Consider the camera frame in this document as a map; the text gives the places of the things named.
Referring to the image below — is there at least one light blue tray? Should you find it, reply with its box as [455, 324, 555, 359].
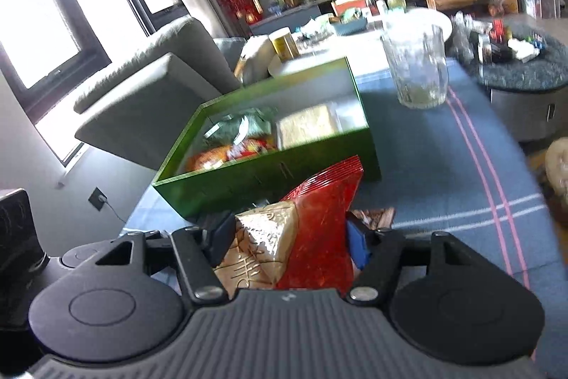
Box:
[331, 17, 369, 36]

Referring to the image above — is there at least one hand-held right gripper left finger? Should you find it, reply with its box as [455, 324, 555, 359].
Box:
[91, 217, 236, 304]

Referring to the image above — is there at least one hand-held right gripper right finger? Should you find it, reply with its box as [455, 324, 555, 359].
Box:
[346, 219, 486, 303]

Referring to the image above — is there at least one brown snack packet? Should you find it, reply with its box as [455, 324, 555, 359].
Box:
[350, 208, 395, 231]

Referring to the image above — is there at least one blue striped tablecloth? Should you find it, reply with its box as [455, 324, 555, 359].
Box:
[124, 58, 564, 304]

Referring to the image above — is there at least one red yellow snack bag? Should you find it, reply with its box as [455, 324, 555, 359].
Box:
[186, 139, 278, 173]

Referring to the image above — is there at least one clear rice cracker packet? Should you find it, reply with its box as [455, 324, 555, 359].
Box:
[275, 104, 340, 149]

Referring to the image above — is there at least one green white snack packet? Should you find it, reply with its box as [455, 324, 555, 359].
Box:
[206, 108, 278, 144]

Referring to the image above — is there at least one yellow can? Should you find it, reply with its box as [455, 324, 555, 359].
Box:
[268, 29, 299, 62]

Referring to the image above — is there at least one grey television cabinet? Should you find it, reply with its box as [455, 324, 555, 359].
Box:
[248, 0, 507, 38]

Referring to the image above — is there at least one grey armchair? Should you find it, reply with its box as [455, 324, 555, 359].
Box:
[73, 16, 245, 171]

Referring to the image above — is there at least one black wall socket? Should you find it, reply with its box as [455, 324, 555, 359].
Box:
[89, 186, 108, 211]

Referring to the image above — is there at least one clear storage box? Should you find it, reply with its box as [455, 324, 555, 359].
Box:
[517, 0, 561, 19]

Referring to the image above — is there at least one white charger cable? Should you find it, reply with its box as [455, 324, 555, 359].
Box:
[102, 197, 127, 224]

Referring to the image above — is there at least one green cardboard box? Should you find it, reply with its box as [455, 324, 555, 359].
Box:
[152, 57, 382, 220]

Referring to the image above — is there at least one dark round side table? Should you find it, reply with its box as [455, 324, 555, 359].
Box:
[453, 17, 568, 142]

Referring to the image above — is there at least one red beige round-print packet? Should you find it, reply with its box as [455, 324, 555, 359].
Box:
[213, 156, 365, 291]

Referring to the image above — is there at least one white oval coffee table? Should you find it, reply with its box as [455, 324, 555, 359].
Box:
[266, 8, 453, 78]

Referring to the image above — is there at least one white cushion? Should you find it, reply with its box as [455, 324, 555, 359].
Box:
[242, 35, 276, 84]

